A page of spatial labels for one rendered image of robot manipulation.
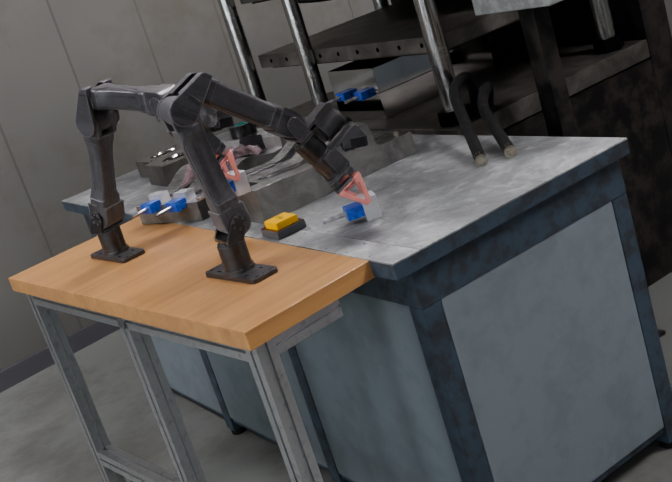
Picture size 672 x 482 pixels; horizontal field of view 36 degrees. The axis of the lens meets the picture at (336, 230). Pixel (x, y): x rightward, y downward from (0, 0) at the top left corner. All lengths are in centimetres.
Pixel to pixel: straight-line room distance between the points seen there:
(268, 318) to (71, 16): 300
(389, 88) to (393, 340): 135
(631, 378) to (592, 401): 14
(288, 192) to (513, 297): 67
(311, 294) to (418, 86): 161
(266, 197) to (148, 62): 242
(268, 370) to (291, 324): 10
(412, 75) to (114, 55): 177
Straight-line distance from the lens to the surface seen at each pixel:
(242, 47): 402
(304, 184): 265
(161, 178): 345
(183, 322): 215
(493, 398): 230
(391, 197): 249
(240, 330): 197
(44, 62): 473
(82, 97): 260
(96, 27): 484
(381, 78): 344
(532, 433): 240
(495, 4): 300
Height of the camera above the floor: 147
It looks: 16 degrees down
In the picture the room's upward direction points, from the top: 18 degrees counter-clockwise
